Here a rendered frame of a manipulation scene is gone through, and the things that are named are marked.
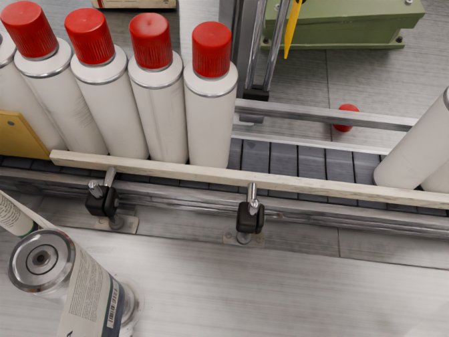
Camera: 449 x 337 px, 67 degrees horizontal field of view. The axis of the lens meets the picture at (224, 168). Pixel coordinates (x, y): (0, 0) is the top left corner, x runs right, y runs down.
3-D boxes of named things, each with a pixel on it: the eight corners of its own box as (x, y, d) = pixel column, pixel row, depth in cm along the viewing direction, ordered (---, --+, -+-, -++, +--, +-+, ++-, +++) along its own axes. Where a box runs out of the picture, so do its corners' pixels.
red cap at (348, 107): (329, 117, 57) (335, 104, 54) (347, 114, 57) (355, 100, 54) (337, 134, 55) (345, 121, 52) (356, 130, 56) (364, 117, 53)
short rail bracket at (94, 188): (103, 233, 45) (73, 194, 35) (115, 190, 48) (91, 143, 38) (127, 235, 45) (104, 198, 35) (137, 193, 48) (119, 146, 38)
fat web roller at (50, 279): (86, 325, 35) (-16, 294, 19) (99, 279, 37) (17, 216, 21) (130, 330, 35) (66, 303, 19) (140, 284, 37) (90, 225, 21)
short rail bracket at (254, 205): (231, 247, 45) (240, 213, 34) (233, 226, 46) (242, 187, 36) (255, 250, 45) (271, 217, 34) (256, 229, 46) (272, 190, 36)
